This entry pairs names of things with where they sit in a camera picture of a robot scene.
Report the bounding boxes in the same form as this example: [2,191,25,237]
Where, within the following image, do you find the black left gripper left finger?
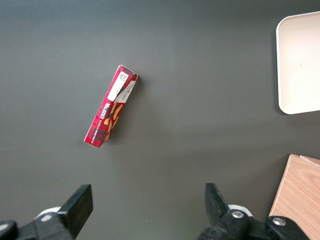
[0,184,94,240]

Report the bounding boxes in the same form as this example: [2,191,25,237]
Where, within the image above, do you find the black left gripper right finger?
[197,183,311,240]

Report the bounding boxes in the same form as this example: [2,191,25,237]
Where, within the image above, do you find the beige plastic tray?
[275,10,320,115]

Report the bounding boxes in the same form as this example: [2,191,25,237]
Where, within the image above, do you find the wooden drawer cabinet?
[268,153,320,240]

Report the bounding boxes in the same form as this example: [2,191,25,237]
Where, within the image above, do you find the red tartan cookie box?
[83,64,140,149]

